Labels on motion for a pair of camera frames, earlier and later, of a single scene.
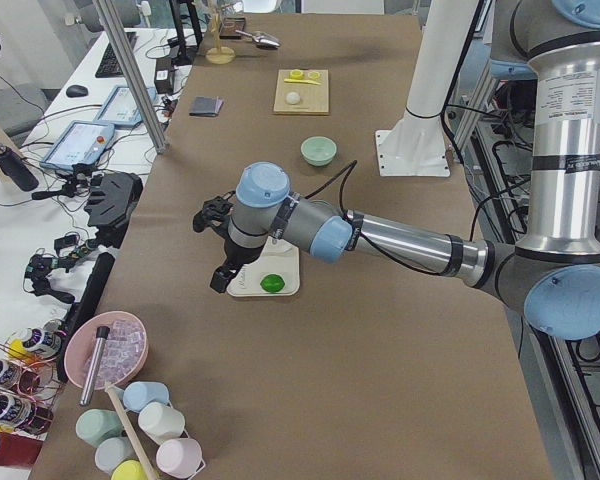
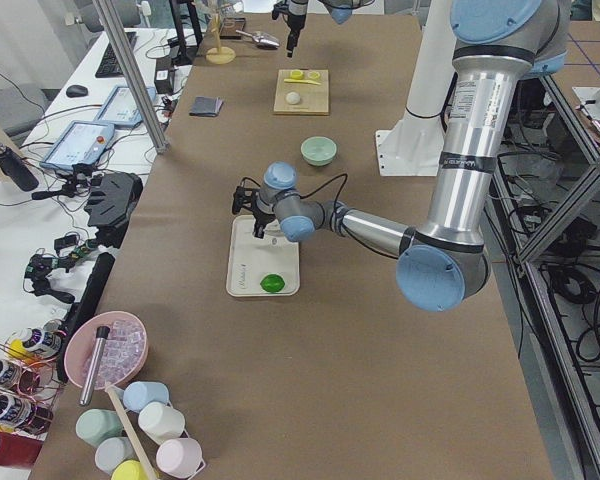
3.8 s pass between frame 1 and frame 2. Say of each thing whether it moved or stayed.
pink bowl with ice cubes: stayed
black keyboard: stayed
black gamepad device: stayed
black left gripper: moved
